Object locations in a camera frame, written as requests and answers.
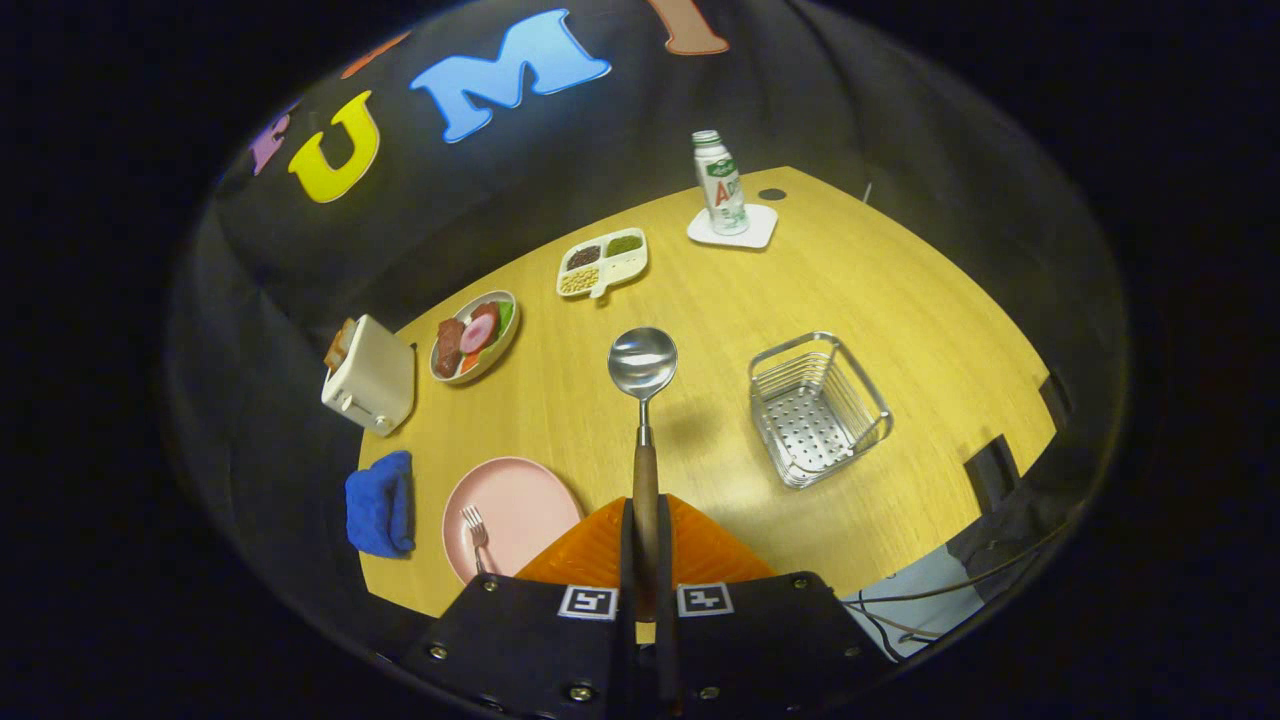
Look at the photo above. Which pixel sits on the green lettuce leaf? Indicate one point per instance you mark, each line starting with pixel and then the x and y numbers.
pixel 506 315

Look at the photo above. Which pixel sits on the pink round plate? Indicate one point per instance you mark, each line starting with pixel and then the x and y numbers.
pixel 525 505

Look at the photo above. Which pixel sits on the toast slices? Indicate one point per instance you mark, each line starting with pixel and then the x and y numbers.
pixel 340 345

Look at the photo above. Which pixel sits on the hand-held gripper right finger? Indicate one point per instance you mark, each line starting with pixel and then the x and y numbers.
pixel 770 640

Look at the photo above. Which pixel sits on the white divided bean dish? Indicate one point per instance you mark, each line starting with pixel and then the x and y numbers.
pixel 625 268

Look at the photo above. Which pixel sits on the black round desk grommet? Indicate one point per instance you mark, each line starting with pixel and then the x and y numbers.
pixel 772 194

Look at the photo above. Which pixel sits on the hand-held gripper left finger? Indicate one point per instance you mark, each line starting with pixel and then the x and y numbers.
pixel 530 640

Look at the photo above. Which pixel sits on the brown meat piece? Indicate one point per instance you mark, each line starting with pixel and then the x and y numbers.
pixel 448 347

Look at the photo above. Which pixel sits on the orange carrot slice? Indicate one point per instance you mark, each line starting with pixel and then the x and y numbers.
pixel 469 364

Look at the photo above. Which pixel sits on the black table clamp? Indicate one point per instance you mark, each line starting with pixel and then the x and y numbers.
pixel 990 475
pixel 1055 400

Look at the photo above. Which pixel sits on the white toaster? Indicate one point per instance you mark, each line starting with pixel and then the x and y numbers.
pixel 375 380

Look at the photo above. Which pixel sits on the blue towel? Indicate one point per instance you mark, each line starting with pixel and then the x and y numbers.
pixel 378 505

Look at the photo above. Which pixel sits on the white oval food plate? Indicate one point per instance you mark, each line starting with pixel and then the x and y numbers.
pixel 503 345

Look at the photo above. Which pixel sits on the white drink bottle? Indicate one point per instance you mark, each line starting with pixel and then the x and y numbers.
pixel 722 190

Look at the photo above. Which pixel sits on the white square coaster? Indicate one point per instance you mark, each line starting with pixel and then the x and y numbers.
pixel 760 235

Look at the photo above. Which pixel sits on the pink ham slice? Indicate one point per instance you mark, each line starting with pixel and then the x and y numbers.
pixel 478 330

